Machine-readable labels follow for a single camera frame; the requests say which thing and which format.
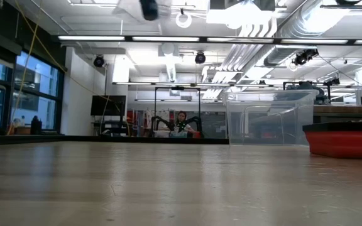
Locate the clear plastic zip bag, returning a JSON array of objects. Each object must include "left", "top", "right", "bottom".
[{"left": 112, "top": 0, "right": 173, "bottom": 24}]

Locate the black ceiling camera rig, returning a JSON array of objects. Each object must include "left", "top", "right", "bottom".
[{"left": 292, "top": 48, "right": 320, "bottom": 67}]

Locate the red tray with black rim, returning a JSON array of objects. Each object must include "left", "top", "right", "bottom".
[{"left": 302, "top": 121, "right": 362, "bottom": 160}]

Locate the black background monitor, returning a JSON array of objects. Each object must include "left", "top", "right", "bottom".
[{"left": 90, "top": 95, "right": 128, "bottom": 117}]

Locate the large silver air duct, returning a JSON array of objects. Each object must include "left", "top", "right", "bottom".
[{"left": 275, "top": 0, "right": 362, "bottom": 39}]

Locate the person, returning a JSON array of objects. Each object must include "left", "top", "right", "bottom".
[{"left": 167, "top": 110, "right": 198, "bottom": 139}]

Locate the black aluminium table frame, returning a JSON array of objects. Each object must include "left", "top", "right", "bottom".
[{"left": 0, "top": 134, "right": 231, "bottom": 146}]

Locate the black background station frame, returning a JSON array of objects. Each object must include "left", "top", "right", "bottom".
[{"left": 153, "top": 85, "right": 202, "bottom": 138}]

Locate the yellow hanging cable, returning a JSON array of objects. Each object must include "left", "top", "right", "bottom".
[{"left": 6, "top": 0, "right": 131, "bottom": 136}]

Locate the black monitor stand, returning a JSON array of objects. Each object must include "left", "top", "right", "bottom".
[{"left": 92, "top": 116, "right": 130, "bottom": 136}]

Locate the black background robot rig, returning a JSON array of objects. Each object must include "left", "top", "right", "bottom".
[{"left": 283, "top": 80, "right": 332, "bottom": 106}]

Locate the wooden background table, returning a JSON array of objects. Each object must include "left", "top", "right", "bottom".
[{"left": 312, "top": 105, "right": 362, "bottom": 124}]

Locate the white hanging ring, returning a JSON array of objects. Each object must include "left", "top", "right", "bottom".
[{"left": 175, "top": 11, "right": 193, "bottom": 29}]

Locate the dark framed window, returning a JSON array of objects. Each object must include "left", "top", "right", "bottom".
[{"left": 0, "top": 51, "right": 65, "bottom": 131}]

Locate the clear plastic container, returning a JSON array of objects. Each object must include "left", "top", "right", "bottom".
[{"left": 222, "top": 89, "right": 321, "bottom": 147}]

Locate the black ceiling spot lamp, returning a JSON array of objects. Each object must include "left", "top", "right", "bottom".
[
  {"left": 92, "top": 55, "right": 106, "bottom": 68},
  {"left": 194, "top": 51, "right": 207, "bottom": 65}
]

